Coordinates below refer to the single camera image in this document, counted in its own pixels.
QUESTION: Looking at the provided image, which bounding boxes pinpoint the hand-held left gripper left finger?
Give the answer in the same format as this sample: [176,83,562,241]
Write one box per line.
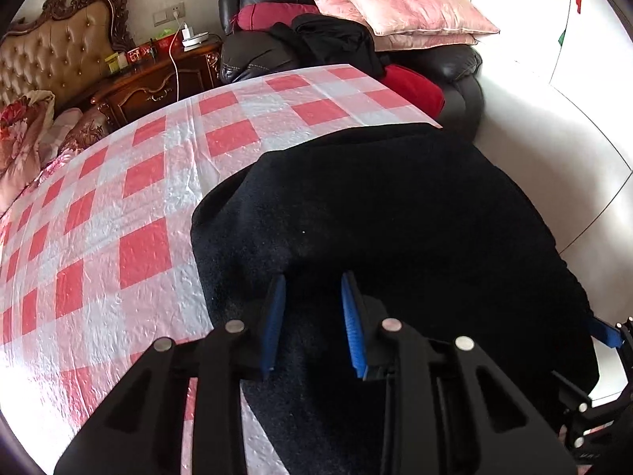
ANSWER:
[53,274,288,475]

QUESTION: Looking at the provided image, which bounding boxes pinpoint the black pants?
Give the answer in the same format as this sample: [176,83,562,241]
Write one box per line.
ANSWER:
[190,123,601,475]

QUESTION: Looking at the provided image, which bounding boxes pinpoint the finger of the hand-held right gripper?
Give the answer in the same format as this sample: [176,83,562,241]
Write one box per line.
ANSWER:
[590,315,633,387]

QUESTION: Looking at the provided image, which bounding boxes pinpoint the carved wooden nightstand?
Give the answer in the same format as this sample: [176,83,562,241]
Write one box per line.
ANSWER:
[91,41,223,129]

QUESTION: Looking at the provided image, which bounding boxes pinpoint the red cushion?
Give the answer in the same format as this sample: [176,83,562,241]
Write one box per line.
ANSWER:
[383,63,446,116]

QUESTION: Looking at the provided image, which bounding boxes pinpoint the white wardrobe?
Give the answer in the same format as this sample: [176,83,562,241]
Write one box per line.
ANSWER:
[469,0,633,401]

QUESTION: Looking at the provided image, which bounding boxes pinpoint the tufted carved wooden headboard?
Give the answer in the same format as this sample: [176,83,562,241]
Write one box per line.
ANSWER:
[0,0,135,110]

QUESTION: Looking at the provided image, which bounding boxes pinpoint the pink white checkered tablecloth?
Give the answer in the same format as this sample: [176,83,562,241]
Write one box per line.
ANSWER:
[0,63,443,475]

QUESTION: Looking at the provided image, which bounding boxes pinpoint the black clothing pile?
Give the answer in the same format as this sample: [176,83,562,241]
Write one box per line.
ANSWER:
[269,14,384,80]

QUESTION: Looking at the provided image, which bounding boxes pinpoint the dark floral pillow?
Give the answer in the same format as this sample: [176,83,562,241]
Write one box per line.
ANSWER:
[59,108,108,156]

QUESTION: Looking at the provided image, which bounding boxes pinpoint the white charger cable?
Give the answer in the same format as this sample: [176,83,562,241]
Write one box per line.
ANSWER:
[169,14,193,96]

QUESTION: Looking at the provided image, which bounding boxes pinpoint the maroon cushion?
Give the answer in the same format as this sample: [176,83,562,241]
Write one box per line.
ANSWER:
[233,2,322,33]

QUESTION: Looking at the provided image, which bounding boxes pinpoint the red floral quilt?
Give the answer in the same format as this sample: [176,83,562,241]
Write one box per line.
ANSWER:
[0,90,56,213]

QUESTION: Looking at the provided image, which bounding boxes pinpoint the black leather sofa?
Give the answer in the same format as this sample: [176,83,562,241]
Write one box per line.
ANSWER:
[216,0,485,142]

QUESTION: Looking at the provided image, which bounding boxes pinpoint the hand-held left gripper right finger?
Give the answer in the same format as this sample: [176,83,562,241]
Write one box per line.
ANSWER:
[340,271,577,475]

